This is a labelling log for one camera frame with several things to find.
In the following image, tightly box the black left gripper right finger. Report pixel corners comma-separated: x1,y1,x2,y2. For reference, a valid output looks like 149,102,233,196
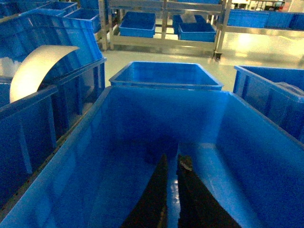
177,154,240,228

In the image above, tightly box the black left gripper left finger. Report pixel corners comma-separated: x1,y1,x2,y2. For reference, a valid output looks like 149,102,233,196
121,154,168,228

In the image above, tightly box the blue bin with red parts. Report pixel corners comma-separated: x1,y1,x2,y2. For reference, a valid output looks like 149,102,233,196
233,66,304,142

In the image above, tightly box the blue plastic bin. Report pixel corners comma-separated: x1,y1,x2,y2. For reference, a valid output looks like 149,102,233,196
0,11,106,206
109,61,223,91
0,86,304,228

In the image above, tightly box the blue plastic bin behind centre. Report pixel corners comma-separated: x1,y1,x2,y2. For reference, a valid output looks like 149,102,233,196
109,61,223,91

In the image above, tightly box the blue plastic bin left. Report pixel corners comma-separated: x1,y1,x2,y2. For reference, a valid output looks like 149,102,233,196
0,11,106,206

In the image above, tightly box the background steel rack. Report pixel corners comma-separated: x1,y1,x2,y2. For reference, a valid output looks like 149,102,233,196
98,0,231,61

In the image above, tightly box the curved white sheet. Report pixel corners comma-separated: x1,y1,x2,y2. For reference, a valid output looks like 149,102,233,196
9,45,79,103

